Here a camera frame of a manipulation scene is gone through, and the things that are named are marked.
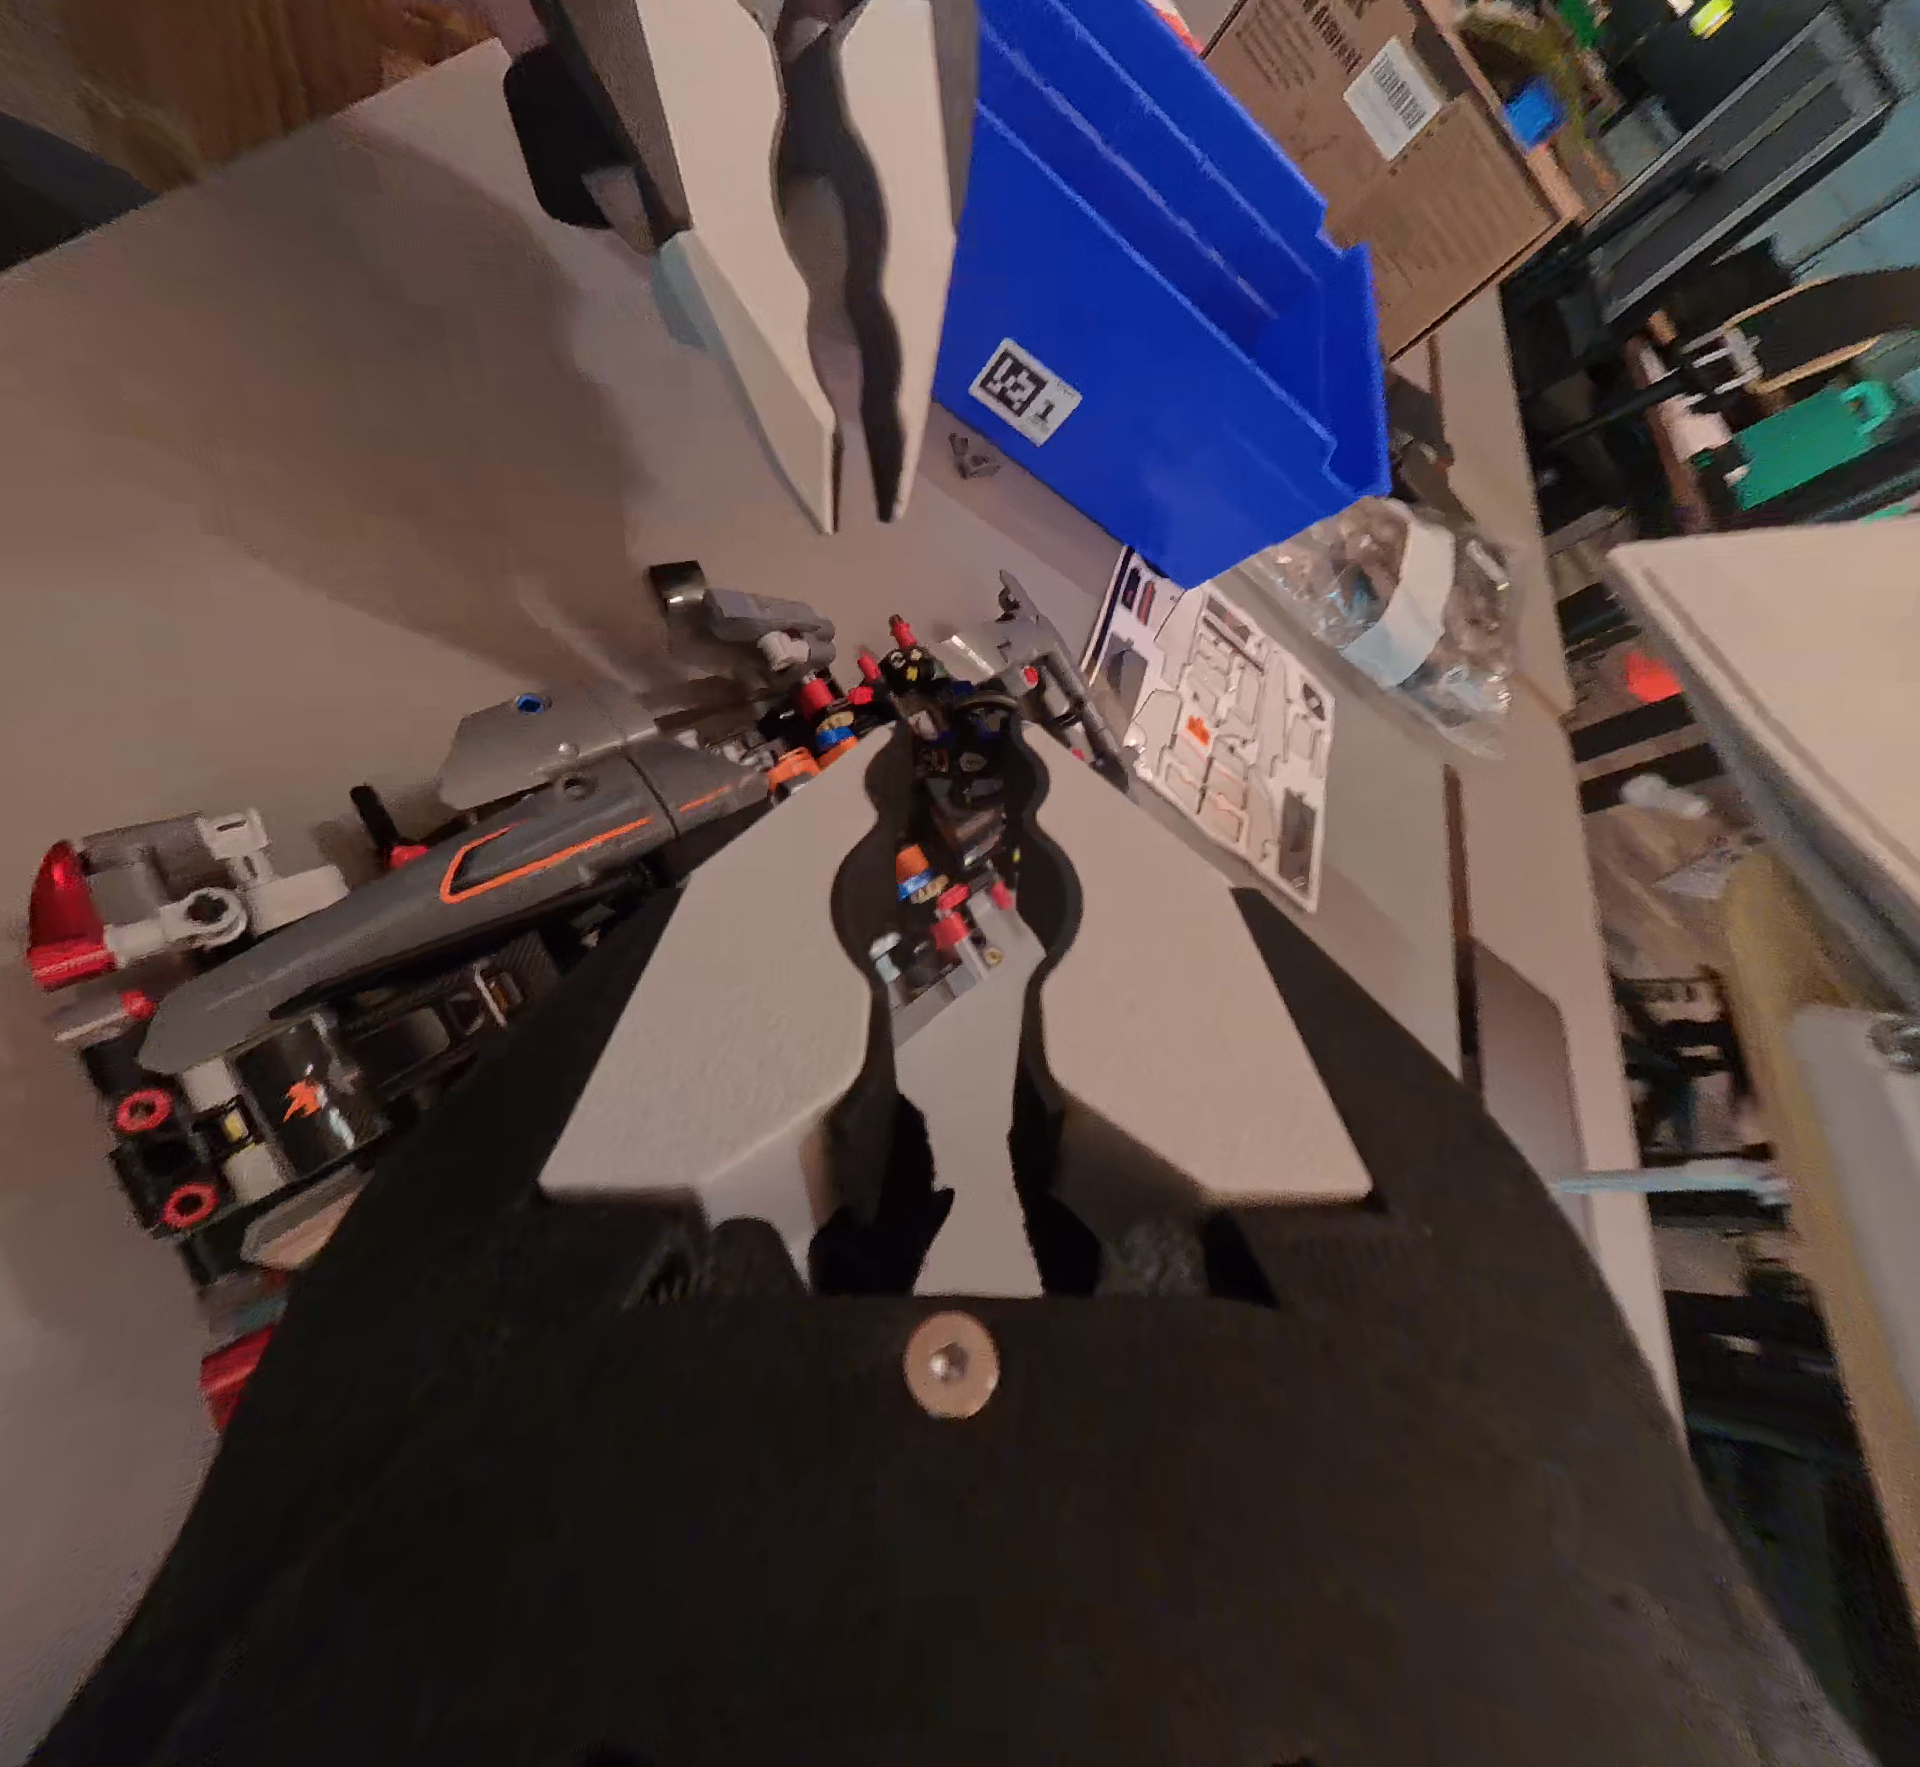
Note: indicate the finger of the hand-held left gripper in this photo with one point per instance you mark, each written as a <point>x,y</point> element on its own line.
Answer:
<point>908,178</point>
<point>705,148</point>

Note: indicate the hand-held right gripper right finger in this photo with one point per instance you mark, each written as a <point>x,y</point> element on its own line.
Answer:
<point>1185,1048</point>

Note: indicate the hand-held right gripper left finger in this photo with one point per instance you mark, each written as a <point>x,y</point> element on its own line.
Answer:
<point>719,1048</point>

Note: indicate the grey black lego car model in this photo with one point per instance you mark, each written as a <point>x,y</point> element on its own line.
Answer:
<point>526,823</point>

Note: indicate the black lego steering wheel assembly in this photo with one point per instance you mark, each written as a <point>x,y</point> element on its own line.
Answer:
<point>982,717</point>

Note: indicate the small grey lego piece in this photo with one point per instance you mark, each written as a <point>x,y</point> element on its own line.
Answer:
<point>971,459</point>

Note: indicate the lego sticker sheet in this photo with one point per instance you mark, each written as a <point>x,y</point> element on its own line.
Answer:
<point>1244,747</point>

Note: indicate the clear bag of lego parts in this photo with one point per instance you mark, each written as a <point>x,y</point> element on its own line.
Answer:
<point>1410,598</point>

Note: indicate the blue storage bin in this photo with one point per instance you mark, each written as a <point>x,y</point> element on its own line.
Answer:
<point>1168,342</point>

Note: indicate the white stand with metal arms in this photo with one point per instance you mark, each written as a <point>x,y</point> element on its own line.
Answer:
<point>1679,1180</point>

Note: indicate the brown cardboard box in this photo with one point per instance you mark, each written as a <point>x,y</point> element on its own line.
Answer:
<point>1426,193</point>

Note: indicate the dark chair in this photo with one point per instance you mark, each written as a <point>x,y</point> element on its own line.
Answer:
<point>59,193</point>

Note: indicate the orange plastic object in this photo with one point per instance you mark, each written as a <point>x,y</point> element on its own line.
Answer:
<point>1650,677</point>

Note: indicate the open instruction booklet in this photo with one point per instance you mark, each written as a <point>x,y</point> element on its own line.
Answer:
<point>1801,687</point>

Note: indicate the green plastic box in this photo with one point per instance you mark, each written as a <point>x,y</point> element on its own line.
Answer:
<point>1814,447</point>

